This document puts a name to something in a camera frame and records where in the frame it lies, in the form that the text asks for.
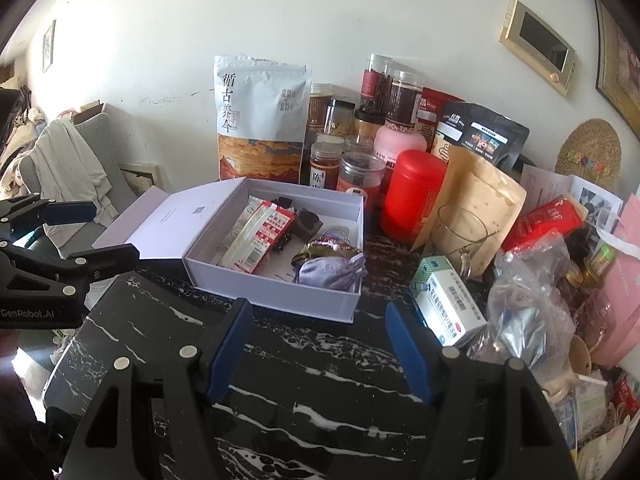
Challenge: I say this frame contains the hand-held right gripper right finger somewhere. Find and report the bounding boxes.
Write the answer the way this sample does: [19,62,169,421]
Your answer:
[385,302,581,480]

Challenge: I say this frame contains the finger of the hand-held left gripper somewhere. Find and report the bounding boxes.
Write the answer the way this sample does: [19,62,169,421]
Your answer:
[0,194,98,241]
[0,242,140,302]

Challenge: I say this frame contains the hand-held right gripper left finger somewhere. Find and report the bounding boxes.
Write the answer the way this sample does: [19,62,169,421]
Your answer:
[60,297,253,480]

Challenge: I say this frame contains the white gift box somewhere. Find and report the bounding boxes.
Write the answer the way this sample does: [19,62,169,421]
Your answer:
[92,176,366,323]

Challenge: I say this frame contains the white printed bread packet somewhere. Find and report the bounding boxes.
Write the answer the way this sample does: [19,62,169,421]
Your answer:
[217,195,266,268]

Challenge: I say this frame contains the lavender drawstring pouch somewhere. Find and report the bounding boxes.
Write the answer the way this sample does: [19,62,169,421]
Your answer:
[295,252,368,293]

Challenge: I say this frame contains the red white seasoning packet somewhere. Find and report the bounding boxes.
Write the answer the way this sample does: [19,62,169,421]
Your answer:
[225,199,297,275]

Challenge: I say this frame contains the red gold snack packet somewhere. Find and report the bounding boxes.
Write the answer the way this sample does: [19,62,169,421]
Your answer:
[291,239,363,267]

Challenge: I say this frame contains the pale grey garment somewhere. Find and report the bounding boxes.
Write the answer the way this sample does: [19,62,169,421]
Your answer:
[30,120,113,226]

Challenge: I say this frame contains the grey armchair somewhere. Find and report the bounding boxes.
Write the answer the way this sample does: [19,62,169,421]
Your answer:
[15,105,136,241]

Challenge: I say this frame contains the white blue medicine box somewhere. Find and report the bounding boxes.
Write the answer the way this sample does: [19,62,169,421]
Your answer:
[409,255,488,347]

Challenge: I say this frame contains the glass mug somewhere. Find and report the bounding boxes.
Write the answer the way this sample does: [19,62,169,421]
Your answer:
[430,205,493,278]

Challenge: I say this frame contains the clear plastic bag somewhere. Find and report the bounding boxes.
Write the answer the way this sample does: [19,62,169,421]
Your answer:
[470,232,576,373]

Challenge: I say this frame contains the red canister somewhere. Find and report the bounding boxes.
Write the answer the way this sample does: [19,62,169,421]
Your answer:
[380,149,448,246]

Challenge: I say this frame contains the cream ceramic bottle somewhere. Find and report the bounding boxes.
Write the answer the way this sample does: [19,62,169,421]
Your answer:
[542,335,596,403]

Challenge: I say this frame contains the kraft paper pouch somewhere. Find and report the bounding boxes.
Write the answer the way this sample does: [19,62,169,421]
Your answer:
[410,145,528,276]

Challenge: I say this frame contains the clear jar orange label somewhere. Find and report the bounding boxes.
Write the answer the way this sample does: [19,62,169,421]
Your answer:
[337,152,387,211]

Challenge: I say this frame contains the gold lidded jar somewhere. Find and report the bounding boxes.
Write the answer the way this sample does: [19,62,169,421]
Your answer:
[564,260,587,287]

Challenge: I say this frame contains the pink lidded jar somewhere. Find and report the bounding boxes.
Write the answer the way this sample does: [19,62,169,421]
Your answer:
[374,125,428,171]

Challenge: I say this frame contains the large white printed pouch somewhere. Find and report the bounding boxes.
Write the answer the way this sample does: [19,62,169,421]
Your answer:
[213,54,313,184]

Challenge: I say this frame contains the toothpick holder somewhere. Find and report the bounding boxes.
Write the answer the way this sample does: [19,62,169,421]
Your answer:
[586,244,616,278]

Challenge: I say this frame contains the white paper sheet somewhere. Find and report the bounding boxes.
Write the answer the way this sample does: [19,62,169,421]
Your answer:
[520,164,573,206]

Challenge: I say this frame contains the pink paper bag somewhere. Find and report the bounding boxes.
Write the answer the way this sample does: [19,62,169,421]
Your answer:
[595,207,640,368]

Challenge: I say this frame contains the small yellow lidded jar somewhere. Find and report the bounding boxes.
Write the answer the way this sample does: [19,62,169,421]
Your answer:
[354,110,386,141]

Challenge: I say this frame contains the black pouch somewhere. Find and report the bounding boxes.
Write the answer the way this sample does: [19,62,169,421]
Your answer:
[432,101,531,173]

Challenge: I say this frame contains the printed photo paper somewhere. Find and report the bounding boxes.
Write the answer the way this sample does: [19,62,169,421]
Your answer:
[567,175,626,233]

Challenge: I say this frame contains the red pouch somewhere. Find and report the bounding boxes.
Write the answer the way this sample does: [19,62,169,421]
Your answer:
[417,86,466,156]

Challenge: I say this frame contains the black lidded clear jar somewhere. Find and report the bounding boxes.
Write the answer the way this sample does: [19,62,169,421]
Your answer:
[325,99,357,136]

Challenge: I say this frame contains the clear jar brown contents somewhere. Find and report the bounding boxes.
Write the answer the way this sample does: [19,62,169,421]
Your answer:
[306,83,335,146]

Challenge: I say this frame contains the tall jar dark contents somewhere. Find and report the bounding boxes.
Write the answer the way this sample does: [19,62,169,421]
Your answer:
[385,70,425,128]

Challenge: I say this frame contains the woven straw fan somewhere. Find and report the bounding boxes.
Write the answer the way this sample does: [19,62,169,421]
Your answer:
[555,118,622,191]

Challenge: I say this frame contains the tall jar red label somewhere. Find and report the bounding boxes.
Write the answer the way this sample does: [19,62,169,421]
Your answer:
[361,54,394,116]

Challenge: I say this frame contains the white wooden frame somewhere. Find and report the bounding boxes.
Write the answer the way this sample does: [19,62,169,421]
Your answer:
[120,162,162,196]

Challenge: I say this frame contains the small wall picture frame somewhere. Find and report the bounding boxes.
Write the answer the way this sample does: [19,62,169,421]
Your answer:
[41,20,56,72]

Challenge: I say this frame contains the gold framed wall panel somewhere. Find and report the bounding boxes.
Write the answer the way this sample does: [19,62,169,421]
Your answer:
[498,0,577,96]

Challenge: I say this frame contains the dark framed wall picture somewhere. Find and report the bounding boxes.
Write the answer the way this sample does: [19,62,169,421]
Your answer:
[594,0,640,126]

